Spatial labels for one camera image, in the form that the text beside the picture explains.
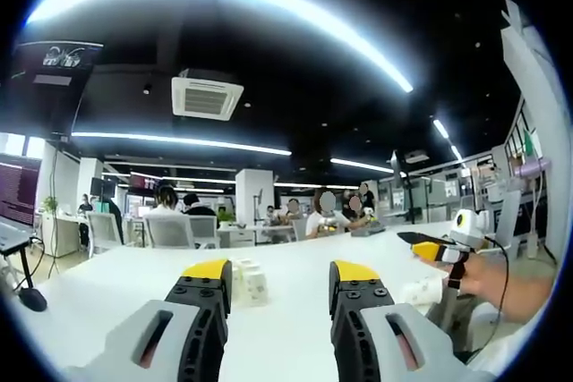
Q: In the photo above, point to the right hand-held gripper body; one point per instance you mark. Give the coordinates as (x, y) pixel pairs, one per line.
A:
(467, 226)

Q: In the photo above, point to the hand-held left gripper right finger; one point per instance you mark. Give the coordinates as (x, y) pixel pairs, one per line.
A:
(358, 310)

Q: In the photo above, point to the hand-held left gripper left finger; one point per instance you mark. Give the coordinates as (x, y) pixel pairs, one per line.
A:
(188, 310)

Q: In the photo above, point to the white cubes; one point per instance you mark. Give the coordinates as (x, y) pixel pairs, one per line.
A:
(251, 283)

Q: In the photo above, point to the person's right hand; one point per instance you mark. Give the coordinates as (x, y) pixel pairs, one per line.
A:
(483, 277)

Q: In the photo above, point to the white table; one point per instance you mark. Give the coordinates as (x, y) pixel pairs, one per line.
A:
(286, 274)

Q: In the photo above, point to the white office chair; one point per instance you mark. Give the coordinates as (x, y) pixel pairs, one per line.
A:
(205, 231)
(104, 230)
(168, 232)

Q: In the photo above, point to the green potted plant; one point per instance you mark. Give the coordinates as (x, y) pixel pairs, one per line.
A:
(225, 218)
(50, 204)

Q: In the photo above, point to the person's white sleeve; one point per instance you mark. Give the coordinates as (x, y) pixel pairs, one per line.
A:
(506, 346)

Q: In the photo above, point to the white pillar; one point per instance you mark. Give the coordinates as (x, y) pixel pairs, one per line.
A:
(254, 196)

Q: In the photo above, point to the black computer mouse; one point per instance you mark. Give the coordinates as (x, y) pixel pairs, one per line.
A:
(32, 299)

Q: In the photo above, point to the straight ceiling light strip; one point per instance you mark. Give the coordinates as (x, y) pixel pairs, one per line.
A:
(179, 141)

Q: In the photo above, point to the open laptop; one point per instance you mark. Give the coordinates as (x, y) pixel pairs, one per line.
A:
(11, 234)

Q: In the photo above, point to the purple text monitor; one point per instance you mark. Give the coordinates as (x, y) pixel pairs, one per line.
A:
(18, 194)

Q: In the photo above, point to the white ceiling air conditioner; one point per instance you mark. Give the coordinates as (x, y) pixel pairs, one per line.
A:
(207, 95)

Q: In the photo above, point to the long curved ceiling light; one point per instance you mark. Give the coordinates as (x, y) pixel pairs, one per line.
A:
(224, 2)

